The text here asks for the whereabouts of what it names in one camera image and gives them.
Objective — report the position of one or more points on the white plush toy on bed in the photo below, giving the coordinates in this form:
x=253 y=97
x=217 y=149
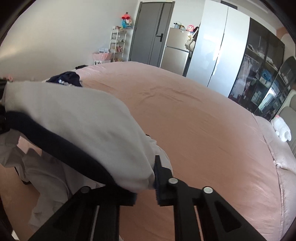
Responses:
x=281 y=129

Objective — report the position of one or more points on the pink storage basket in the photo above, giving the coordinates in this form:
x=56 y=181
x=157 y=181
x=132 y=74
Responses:
x=104 y=55

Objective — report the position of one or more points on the dark glass wardrobe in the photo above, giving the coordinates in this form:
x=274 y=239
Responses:
x=265 y=77

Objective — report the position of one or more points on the red and blue plush toy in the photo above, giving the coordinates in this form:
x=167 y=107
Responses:
x=126 y=21

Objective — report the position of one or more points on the pink satin pillow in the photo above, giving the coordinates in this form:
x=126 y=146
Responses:
x=280 y=151
x=286 y=180

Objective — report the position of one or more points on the silver refrigerator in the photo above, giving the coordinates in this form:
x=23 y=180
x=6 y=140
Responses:
x=176 y=54

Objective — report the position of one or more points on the white bag hanging on fridge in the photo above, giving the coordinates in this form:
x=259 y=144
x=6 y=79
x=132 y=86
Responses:
x=190 y=43

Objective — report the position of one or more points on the white shirt with navy trim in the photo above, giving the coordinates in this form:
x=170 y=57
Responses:
x=61 y=138

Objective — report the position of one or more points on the pink plush toy on fridge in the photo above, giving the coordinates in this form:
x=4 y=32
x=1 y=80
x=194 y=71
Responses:
x=190 y=28

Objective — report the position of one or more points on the navy skirt with white stripes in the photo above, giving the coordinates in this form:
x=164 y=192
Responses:
x=68 y=78

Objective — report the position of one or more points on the white wardrobe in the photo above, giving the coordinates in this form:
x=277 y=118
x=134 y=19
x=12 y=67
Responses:
x=219 y=48

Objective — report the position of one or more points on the grey door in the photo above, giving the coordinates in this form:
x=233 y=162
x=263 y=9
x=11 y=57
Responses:
x=150 y=32

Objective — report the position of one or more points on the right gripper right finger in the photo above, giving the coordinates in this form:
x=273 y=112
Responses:
x=200 y=214

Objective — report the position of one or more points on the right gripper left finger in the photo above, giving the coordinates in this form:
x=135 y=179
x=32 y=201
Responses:
x=90 y=214

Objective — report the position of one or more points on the white wire shelf rack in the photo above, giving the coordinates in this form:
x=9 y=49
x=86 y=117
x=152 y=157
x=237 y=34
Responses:
x=117 y=44

